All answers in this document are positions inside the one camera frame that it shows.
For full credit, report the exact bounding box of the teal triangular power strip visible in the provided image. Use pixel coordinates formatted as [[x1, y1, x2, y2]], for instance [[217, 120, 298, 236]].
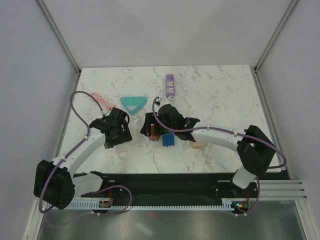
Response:
[[120, 96, 148, 116]]

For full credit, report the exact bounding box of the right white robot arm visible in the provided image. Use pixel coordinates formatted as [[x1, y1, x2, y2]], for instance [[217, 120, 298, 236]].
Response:
[[140, 104, 276, 197]]

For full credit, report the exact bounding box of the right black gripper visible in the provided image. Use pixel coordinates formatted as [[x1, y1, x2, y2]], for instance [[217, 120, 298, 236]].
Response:
[[140, 112, 176, 137]]

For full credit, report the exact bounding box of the pink cable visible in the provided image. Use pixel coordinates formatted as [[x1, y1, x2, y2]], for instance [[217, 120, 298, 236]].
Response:
[[90, 92, 114, 111]]

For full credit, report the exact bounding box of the blue cube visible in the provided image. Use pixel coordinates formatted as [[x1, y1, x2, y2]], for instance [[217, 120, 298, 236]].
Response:
[[161, 132, 175, 147]]

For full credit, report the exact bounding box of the aluminium frame post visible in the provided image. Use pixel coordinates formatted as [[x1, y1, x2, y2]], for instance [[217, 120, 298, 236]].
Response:
[[252, 0, 300, 73], [34, 0, 81, 77]]

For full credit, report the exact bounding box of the right aluminium frame post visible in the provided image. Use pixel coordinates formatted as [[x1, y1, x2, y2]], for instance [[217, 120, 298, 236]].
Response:
[[252, 0, 300, 73]]

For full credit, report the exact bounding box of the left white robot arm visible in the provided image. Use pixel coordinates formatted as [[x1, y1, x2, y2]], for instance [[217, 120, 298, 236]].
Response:
[[33, 107, 133, 210]]

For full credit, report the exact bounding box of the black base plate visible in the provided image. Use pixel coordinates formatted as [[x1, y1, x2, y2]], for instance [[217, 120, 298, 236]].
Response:
[[80, 171, 261, 207]]

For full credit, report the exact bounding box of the left aluminium frame post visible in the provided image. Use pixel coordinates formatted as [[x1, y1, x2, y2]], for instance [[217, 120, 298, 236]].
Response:
[[34, 0, 81, 77]]

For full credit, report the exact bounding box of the white slotted cable duct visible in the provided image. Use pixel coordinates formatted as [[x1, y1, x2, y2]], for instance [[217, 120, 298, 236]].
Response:
[[65, 198, 248, 211]]

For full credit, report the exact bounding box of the pink plug adapter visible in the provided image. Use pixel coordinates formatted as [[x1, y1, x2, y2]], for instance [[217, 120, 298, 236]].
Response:
[[190, 142, 206, 150]]

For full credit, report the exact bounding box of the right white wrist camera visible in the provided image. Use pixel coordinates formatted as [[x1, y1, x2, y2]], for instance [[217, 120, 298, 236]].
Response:
[[155, 97, 173, 107]]

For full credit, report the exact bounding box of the purple power strip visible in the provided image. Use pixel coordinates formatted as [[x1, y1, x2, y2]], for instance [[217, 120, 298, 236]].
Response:
[[165, 74, 176, 98]]

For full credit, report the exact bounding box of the orange patterned block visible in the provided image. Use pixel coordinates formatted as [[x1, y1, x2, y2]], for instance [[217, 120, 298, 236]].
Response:
[[148, 124, 160, 142]]

